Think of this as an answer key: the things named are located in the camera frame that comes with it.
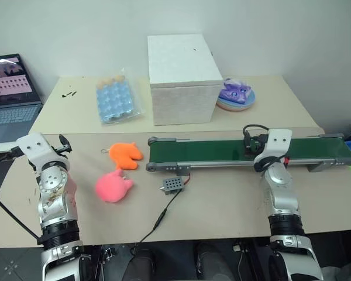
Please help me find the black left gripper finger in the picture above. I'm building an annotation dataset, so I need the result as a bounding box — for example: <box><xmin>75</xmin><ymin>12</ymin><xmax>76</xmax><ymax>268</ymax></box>
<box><xmin>58</xmin><ymin>133</ymin><xmax>73</xmax><ymax>147</ymax></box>

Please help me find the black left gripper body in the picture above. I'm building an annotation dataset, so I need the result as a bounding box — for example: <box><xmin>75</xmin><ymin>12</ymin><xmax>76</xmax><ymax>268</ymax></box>
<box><xmin>54</xmin><ymin>143</ymin><xmax>74</xmax><ymax>154</ymax></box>

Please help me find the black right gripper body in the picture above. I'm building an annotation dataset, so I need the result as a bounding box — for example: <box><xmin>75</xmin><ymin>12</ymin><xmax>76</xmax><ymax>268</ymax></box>
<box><xmin>250</xmin><ymin>133</ymin><xmax>270</xmax><ymax>155</ymax></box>

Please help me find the green conveyor belt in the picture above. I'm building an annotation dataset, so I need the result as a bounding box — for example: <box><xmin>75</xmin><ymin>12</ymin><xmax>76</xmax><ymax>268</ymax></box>
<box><xmin>146</xmin><ymin>133</ymin><xmax>351</xmax><ymax>174</ymax></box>

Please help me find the small grey control box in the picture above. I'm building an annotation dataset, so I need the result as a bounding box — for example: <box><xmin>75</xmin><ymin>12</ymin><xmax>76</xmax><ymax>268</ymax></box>
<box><xmin>159</xmin><ymin>176</ymin><xmax>184</xmax><ymax>196</ymax></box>

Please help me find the stack of pastel plates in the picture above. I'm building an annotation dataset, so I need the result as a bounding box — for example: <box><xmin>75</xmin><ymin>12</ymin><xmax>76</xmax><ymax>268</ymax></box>
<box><xmin>216</xmin><ymin>85</ymin><xmax>257</xmax><ymax>113</ymax></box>

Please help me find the orange plush toy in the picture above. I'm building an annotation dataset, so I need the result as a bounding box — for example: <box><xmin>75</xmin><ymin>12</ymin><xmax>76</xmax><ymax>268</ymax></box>
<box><xmin>101</xmin><ymin>141</ymin><xmax>144</xmax><ymax>171</ymax></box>

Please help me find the pink plush toy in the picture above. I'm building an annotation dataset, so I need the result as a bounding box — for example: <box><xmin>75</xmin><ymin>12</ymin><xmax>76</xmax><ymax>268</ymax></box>
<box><xmin>94</xmin><ymin>169</ymin><xmax>135</xmax><ymax>204</ymax></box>

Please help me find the bagged blue egg tray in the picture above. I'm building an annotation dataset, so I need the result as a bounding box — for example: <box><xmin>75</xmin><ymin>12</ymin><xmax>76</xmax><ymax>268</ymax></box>
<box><xmin>94</xmin><ymin>68</ymin><xmax>147</xmax><ymax>127</ymax></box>

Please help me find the open laptop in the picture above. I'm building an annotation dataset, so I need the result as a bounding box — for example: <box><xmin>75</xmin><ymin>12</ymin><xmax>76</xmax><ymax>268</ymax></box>
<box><xmin>0</xmin><ymin>53</ymin><xmax>44</xmax><ymax>145</ymax></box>

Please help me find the white textured box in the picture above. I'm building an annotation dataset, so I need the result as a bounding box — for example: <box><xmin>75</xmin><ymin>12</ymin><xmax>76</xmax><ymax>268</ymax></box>
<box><xmin>147</xmin><ymin>33</ymin><xmax>224</xmax><ymax>127</ymax></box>

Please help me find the dark rounded shape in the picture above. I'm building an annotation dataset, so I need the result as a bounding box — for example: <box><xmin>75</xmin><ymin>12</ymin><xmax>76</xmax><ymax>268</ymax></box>
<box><xmin>120</xmin><ymin>248</ymin><xmax>156</xmax><ymax>281</ymax></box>
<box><xmin>195</xmin><ymin>242</ymin><xmax>236</xmax><ymax>281</ymax></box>

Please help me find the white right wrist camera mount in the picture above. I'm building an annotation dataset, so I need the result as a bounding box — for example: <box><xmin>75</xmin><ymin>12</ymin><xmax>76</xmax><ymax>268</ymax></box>
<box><xmin>253</xmin><ymin>128</ymin><xmax>293</xmax><ymax>172</ymax></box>

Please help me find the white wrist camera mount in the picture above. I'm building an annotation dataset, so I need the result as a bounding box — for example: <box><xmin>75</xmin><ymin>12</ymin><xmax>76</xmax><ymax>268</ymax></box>
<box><xmin>16</xmin><ymin>132</ymin><xmax>70</xmax><ymax>171</ymax></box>
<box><xmin>253</xmin><ymin>128</ymin><xmax>293</xmax><ymax>172</ymax></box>

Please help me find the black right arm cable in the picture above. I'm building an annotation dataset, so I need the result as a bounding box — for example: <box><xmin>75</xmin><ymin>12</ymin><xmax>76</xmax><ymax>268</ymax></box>
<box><xmin>242</xmin><ymin>124</ymin><xmax>284</xmax><ymax>173</ymax></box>

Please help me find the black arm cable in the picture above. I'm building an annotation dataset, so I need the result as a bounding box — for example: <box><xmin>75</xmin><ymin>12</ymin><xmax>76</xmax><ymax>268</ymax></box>
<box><xmin>242</xmin><ymin>124</ymin><xmax>284</xmax><ymax>173</ymax></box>
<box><xmin>0</xmin><ymin>147</ymin><xmax>44</xmax><ymax>244</ymax></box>

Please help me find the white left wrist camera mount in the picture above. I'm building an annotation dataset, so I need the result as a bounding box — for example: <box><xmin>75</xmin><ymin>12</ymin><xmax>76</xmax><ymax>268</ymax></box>
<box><xmin>16</xmin><ymin>132</ymin><xmax>70</xmax><ymax>171</ymax></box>

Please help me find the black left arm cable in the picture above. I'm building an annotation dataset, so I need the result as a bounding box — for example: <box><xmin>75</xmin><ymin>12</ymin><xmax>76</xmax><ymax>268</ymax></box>
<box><xmin>0</xmin><ymin>147</ymin><xmax>44</xmax><ymax>244</ymax></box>

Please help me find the black control box cable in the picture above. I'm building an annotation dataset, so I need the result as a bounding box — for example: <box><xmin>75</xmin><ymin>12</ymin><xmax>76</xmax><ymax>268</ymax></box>
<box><xmin>130</xmin><ymin>172</ymin><xmax>192</xmax><ymax>253</ymax></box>

